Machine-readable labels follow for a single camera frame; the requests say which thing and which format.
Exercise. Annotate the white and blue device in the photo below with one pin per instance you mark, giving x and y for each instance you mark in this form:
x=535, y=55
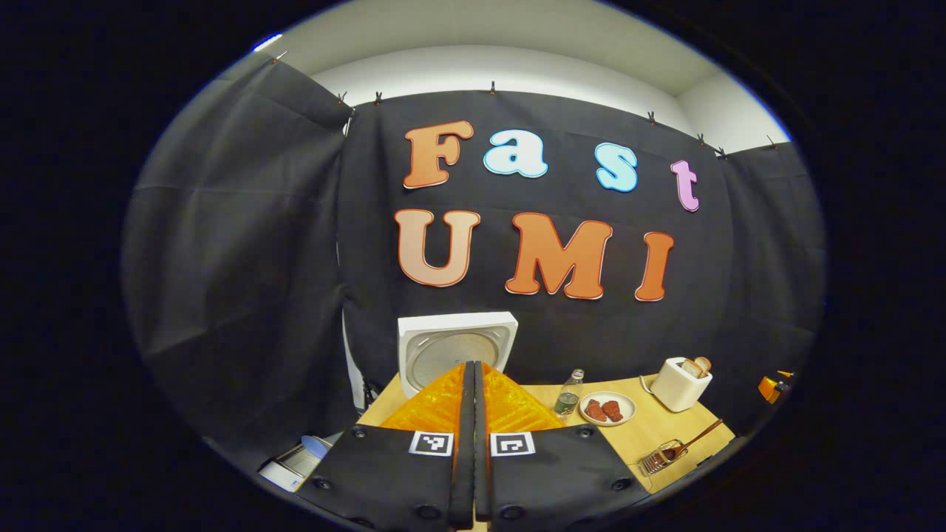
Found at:
x=292, y=465

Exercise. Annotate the black backdrop cloth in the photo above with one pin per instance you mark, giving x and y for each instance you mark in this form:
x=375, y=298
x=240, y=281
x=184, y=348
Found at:
x=244, y=258

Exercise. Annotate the ceiling light panel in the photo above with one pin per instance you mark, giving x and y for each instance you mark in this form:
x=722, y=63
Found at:
x=266, y=42

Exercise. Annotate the row of black cloth clips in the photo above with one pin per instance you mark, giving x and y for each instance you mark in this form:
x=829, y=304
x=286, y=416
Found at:
x=492, y=87

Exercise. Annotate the white toaster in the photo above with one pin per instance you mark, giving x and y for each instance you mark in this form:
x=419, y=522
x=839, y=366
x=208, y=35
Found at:
x=676, y=388

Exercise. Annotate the white rice cooker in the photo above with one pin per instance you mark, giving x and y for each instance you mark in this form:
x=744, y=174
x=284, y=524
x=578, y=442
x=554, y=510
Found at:
x=458, y=347

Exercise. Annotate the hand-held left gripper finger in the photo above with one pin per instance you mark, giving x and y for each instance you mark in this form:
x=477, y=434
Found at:
x=482, y=473
x=464, y=458

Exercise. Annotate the white plate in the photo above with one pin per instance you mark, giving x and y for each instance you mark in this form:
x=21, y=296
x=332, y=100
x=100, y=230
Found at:
x=628, y=404

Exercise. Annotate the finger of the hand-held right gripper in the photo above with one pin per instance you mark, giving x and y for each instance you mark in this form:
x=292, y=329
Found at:
x=768, y=386

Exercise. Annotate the clear plastic water bottle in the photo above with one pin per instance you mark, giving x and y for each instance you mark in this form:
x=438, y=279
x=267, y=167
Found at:
x=567, y=399

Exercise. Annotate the toast bread slice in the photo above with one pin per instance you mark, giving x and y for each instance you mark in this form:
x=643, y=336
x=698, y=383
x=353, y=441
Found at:
x=692, y=367
x=703, y=363

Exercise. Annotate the red meat piece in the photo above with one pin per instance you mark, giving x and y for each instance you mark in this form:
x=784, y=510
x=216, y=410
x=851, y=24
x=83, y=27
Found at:
x=595, y=410
x=613, y=411

